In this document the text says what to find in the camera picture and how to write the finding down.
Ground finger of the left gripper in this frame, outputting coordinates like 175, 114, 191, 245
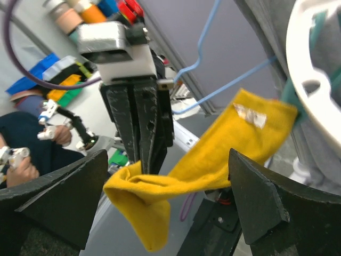
100, 85, 139, 162
133, 81, 171, 175

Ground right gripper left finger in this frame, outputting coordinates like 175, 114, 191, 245
1, 150, 108, 255

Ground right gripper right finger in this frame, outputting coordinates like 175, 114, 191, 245
229, 149, 340, 255

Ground white round clip hanger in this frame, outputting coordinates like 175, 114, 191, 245
286, 1, 340, 155

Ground coloured storage bins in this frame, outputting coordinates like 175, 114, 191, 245
6, 53, 93, 110

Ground person operating controller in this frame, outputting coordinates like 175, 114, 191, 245
1, 111, 84, 189

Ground grey cloth on rack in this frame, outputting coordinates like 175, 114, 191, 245
236, 1, 340, 195

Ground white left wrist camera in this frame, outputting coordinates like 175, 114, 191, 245
76, 21, 157, 85

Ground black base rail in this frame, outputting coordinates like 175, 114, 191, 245
177, 199, 241, 256

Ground blue wire hanger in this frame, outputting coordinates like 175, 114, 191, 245
171, 1, 277, 115

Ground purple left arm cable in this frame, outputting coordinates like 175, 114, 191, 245
4, 0, 103, 91

